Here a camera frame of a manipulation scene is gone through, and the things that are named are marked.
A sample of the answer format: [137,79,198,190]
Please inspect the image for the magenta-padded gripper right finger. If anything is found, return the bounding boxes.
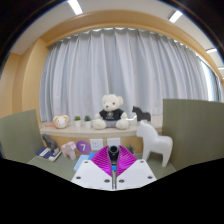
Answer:
[113,145,158,191]

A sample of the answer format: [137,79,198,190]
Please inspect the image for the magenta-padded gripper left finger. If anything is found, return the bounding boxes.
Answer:
[70,145,115,191]

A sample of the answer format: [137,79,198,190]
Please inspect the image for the purple round number sign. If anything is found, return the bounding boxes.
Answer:
[76,140,92,155]

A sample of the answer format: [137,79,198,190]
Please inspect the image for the pink horse figurine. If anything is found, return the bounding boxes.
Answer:
[60,140,77,161]

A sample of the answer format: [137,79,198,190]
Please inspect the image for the large white horse figurine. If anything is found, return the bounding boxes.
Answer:
[135,120,174,168]

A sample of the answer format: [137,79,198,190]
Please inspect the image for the light wooden ledge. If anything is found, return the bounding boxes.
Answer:
[39,114,164,155]

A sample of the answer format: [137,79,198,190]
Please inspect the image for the dark blue book stack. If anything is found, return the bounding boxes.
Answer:
[35,146,63,163]

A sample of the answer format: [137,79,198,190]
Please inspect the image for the dark grey horse figurine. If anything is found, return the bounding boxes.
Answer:
[41,133,59,152]

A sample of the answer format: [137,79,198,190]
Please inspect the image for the black horse figurine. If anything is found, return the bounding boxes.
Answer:
[131,105,152,122]

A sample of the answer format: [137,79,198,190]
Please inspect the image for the cream and orange plush toy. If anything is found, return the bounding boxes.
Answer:
[52,114,70,130]

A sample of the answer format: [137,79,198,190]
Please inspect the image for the cream teddy bear black shirt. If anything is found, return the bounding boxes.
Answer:
[91,94,130,131]

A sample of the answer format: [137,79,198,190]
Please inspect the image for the olive green partition panel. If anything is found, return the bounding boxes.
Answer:
[0,109,43,164]
[161,98,224,172]

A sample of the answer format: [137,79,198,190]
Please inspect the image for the pale grey curtain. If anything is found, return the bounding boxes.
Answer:
[39,27,218,123]

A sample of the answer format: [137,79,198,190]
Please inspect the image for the ceiling lights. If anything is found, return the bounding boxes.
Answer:
[66,0,224,71]

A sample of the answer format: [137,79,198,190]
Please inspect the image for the white wall socket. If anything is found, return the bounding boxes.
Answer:
[89,138,104,152]
[106,137,121,148]

